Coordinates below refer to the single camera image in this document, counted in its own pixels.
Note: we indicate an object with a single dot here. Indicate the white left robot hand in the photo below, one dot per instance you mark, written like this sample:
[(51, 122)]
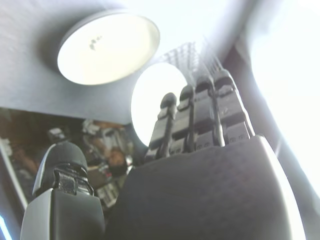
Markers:
[(200, 187)]

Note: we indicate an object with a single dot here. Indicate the white round plate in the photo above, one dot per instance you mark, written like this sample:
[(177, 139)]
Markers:
[(150, 100), (107, 50)]

